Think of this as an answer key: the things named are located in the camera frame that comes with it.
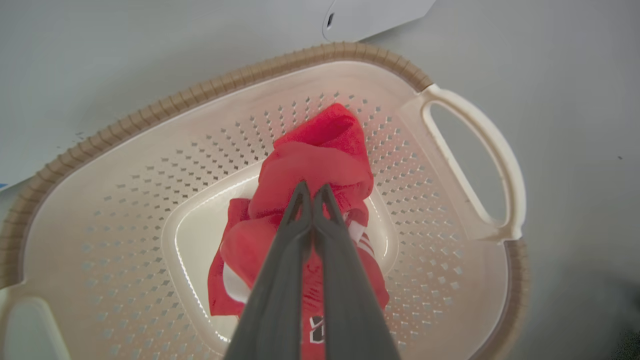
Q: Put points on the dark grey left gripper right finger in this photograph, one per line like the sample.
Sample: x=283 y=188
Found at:
x=350 y=305

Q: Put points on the white flat board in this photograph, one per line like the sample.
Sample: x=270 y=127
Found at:
x=375 y=15

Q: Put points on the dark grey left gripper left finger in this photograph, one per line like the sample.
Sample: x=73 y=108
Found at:
x=277 y=295

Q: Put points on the cream perforated laundry basket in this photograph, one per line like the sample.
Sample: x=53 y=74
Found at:
x=125 y=225

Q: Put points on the red jersey with white stripes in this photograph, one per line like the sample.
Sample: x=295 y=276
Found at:
x=320 y=150

